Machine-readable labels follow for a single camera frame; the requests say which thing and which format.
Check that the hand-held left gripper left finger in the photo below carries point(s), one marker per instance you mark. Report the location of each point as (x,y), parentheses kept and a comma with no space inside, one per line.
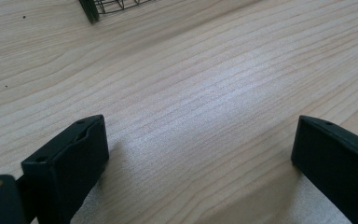
(65,168)

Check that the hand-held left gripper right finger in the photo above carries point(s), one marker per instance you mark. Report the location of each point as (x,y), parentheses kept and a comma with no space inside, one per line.
(335,161)

